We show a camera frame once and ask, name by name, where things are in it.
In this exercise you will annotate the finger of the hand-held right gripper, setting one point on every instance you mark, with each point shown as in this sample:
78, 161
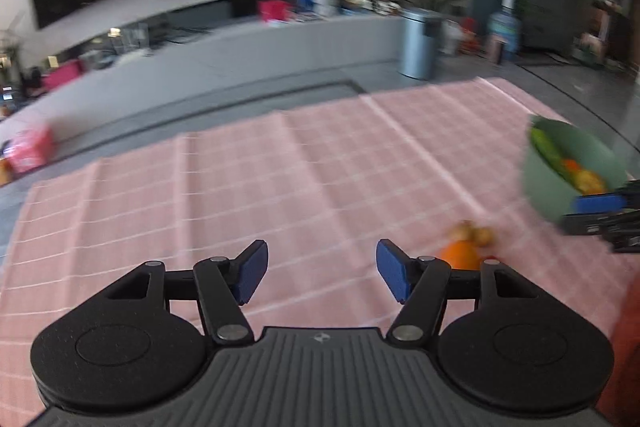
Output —
597, 203
585, 224

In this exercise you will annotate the green cucumber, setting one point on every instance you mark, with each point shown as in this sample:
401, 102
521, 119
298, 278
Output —
546, 149

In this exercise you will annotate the small brown fruit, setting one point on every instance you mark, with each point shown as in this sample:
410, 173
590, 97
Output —
462, 232
484, 237

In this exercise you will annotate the red box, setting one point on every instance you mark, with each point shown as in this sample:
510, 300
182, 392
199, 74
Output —
272, 10

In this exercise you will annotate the white plastic bag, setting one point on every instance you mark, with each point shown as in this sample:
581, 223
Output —
451, 38

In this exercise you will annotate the pink storage box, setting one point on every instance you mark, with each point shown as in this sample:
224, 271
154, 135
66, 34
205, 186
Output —
31, 149

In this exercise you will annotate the green colander bowl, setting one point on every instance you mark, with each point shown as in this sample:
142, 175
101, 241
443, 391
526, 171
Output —
547, 192

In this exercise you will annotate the orange cardboard box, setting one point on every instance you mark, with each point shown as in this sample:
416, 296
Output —
5, 171

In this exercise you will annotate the grey-blue pedal trash can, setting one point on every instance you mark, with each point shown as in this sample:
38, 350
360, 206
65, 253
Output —
419, 44

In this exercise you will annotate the person's right forearm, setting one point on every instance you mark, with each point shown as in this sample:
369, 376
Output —
625, 357

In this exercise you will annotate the yellow-green guava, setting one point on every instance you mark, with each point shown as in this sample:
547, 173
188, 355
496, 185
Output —
589, 182

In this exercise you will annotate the white marble television console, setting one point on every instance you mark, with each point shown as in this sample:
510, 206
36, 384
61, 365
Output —
225, 57

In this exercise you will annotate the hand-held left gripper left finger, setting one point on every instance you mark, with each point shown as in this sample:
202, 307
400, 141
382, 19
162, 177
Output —
250, 272

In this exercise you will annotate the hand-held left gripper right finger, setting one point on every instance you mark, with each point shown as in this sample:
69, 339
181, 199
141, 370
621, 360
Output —
392, 272

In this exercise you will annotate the pink flat box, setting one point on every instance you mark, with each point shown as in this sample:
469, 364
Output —
62, 76

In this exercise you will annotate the pink checked tablecloth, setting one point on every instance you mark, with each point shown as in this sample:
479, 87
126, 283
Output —
300, 187

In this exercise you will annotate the orange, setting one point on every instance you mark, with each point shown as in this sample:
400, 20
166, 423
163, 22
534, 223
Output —
571, 165
457, 256

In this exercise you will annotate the red gift bag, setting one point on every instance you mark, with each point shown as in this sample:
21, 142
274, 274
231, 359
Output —
472, 37

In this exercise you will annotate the dark cabinet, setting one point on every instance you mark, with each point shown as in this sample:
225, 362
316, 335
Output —
555, 12

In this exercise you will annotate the water bottle with pump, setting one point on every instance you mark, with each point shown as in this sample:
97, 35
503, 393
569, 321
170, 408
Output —
505, 27

